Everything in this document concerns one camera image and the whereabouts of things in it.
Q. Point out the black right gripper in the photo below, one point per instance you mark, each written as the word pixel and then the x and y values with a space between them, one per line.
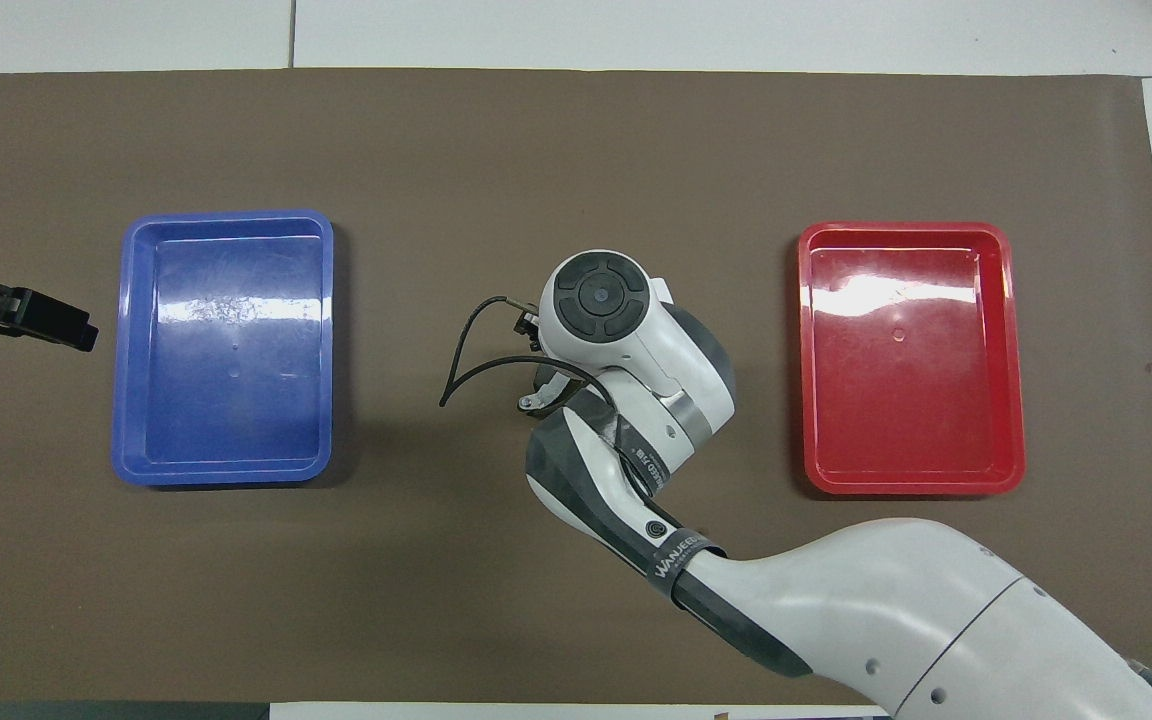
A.
pixel 528 325

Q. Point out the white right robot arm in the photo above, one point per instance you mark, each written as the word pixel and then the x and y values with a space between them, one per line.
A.
pixel 886 600

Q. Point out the blue plastic tray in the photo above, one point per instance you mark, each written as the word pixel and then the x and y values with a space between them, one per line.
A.
pixel 226 400

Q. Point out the brown table mat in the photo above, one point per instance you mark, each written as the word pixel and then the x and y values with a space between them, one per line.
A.
pixel 386 600

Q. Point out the red plastic tray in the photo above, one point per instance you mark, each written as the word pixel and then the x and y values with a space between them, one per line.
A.
pixel 906 400

